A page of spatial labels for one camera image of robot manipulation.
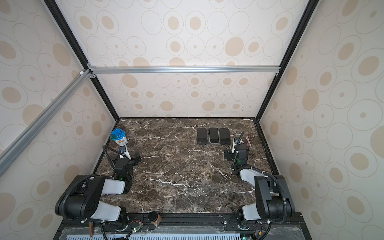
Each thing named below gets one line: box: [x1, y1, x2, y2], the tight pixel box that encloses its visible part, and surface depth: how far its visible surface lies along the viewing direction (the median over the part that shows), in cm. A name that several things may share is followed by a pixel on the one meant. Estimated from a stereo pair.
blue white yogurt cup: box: [110, 128, 128, 146], surface depth 99 cm
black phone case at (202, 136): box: [197, 127, 208, 145], surface depth 112 cm
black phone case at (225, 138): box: [219, 128, 231, 145], surface depth 111 cm
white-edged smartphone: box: [208, 127, 220, 144], surface depth 111 cm
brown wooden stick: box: [89, 221, 94, 238], surface depth 74 cm
